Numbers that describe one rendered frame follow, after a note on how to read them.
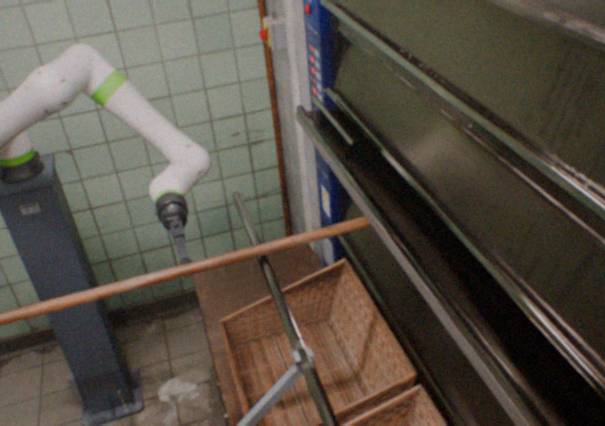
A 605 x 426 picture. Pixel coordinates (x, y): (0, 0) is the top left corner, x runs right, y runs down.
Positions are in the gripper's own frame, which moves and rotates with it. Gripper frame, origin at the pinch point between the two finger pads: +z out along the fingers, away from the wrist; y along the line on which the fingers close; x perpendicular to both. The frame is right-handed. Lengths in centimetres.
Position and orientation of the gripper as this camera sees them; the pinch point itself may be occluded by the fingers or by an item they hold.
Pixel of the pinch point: (183, 253)
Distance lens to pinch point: 169.1
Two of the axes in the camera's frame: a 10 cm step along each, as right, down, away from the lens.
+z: 3.0, 5.2, -8.0
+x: -9.5, 2.3, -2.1
